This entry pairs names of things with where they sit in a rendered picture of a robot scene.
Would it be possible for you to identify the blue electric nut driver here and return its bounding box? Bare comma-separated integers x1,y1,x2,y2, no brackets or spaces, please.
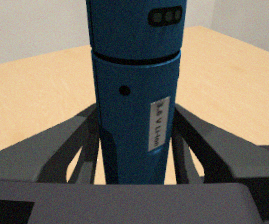
86,0,187,185

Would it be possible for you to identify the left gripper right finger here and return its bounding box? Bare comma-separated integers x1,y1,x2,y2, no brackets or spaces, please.
171,103,269,222

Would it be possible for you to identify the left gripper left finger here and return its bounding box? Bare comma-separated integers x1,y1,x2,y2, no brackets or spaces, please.
0,103,100,184

